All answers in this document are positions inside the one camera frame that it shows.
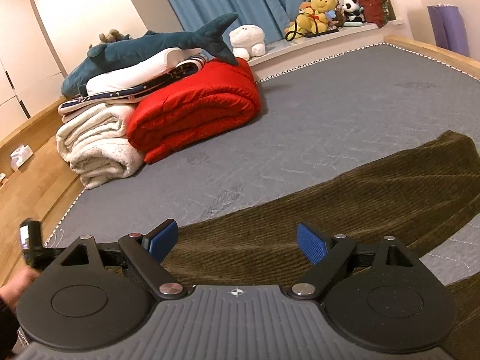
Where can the white folded blanket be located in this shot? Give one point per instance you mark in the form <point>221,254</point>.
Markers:
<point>97,142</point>

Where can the purple rolled mat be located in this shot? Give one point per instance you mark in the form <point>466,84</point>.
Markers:
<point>448,26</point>

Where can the wooden bed frame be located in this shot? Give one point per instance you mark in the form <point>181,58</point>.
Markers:
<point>37,195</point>

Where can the white window sill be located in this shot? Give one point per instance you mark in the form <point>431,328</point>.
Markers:
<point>300,48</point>

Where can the red folded quilt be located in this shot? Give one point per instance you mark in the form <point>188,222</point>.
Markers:
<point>195,112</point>

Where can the panda plush toy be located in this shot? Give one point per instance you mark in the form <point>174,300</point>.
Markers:
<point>350,7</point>

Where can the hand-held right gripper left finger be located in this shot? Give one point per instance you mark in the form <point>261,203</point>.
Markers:
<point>165,238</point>

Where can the person's left hand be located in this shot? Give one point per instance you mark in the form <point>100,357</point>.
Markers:
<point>17,287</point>

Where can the navy star-print folded cloth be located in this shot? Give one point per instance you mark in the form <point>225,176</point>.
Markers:
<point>123,92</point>

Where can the white plush toy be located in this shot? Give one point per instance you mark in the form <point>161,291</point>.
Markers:
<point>245,39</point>

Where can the striped folded cloth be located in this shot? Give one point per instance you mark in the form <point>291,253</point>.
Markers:
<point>198,60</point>

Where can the grey bed mattress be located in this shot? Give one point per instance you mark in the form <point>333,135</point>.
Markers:
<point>318,112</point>

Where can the white pillow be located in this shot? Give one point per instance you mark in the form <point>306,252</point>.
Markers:
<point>150,68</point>

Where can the white tissue box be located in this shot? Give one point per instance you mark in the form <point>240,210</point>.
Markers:
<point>21,156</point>

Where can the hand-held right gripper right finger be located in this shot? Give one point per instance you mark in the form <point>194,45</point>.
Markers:
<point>313,243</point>

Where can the blue shark plush toy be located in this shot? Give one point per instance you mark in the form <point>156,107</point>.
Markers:
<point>150,45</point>

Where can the brown plush toy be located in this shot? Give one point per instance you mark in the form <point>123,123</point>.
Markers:
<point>112,36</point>

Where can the yellow bear plush toy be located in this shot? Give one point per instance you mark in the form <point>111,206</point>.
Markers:
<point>322,5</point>

